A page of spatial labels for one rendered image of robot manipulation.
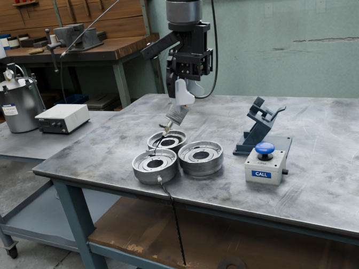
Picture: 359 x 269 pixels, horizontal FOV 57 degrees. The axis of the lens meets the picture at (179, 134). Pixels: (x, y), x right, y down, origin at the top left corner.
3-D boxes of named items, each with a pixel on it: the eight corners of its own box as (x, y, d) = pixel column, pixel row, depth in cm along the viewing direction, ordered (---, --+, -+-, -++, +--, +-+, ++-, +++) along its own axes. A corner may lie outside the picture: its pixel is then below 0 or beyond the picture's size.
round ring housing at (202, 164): (230, 172, 75) (228, 156, 73) (185, 182, 74) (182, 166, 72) (217, 151, 84) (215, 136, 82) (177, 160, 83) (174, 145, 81)
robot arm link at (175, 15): (158, 1, 66) (178, -5, 72) (160, 25, 68) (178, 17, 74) (192, 2, 63) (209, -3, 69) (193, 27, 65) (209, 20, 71)
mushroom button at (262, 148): (254, 168, 70) (252, 148, 68) (258, 159, 73) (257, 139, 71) (272, 171, 68) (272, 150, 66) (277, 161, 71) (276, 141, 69)
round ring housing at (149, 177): (133, 168, 82) (130, 154, 81) (174, 158, 84) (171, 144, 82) (138, 191, 73) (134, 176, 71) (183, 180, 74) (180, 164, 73)
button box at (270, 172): (245, 182, 70) (243, 162, 68) (254, 164, 76) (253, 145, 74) (284, 188, 67) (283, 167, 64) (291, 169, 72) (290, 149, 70)
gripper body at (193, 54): (199, 85, 70) (198, 26, 64) (164, 79, 74) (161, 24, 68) (213, 73, 76) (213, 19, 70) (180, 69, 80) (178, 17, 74)
